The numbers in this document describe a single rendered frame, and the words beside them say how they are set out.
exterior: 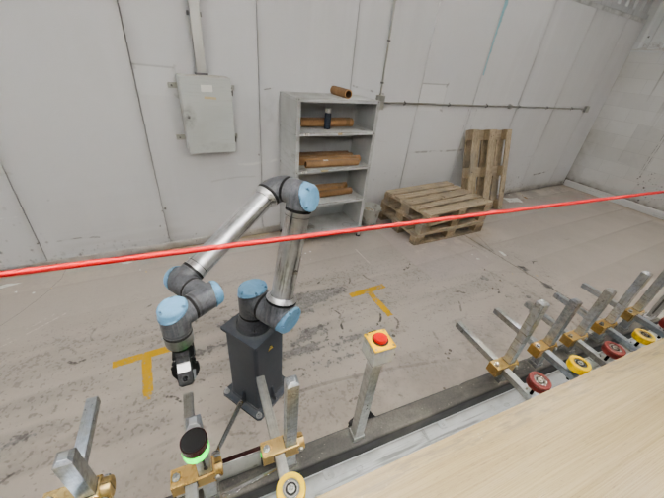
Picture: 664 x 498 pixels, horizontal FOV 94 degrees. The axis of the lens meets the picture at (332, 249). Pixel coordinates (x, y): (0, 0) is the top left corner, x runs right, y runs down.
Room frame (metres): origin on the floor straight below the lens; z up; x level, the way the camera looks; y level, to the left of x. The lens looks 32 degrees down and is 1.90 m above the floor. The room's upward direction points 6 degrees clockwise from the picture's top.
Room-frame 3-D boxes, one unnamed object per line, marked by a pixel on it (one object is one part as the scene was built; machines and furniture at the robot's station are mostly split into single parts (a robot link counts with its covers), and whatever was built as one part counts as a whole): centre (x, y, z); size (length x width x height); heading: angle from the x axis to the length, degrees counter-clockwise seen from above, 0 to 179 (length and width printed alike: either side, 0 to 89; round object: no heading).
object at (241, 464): (0.43, 0.28, 0.75); 0.26 x 0.01 x 0.10; 116
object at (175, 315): (0.70, 0.48, 1.13); 0.10 x 0.09 x 0.12; 150
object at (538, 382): (0.80, -0.86, 0.85); 0.08 x 0.08 x 0.11
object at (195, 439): (0.36, 0.27, 1.01); 0.06 x 0.06 x 0.22; 26
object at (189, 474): (0.39, 0.31, 0.85); 0.14 x 0.06 x 0.05; 116
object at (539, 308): (0.95, -0.83, 0.93); 0.04 x 0.04 x 0.48; 26
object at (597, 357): (1.19, -1.22, 0.81); 0.44 x 0.03 x 0.04; 26
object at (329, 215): (3.36, 0.17, 0.78); 0.90 x 0.45 x 1.55; 121
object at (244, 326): (1.21, 0.38, 0.65); 0.19 x 0.19 x 0.10
